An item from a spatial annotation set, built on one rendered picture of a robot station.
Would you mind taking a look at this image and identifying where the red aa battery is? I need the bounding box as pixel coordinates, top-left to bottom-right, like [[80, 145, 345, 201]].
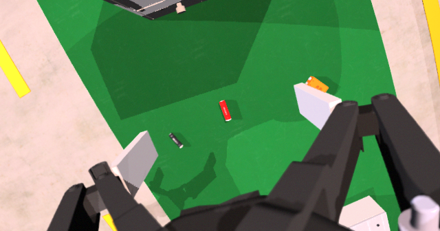
[[219, 100, 231, 121]]

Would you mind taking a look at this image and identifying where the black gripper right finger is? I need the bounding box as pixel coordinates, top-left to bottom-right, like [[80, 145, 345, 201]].
[[235, 83, 440, 231]]

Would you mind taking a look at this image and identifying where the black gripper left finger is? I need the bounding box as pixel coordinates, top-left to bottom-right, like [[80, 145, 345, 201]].
[[47, 131, 168, 231]]

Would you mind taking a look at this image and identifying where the black battery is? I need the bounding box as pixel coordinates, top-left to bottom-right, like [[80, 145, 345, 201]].
[[169, 133, 183, 148]]

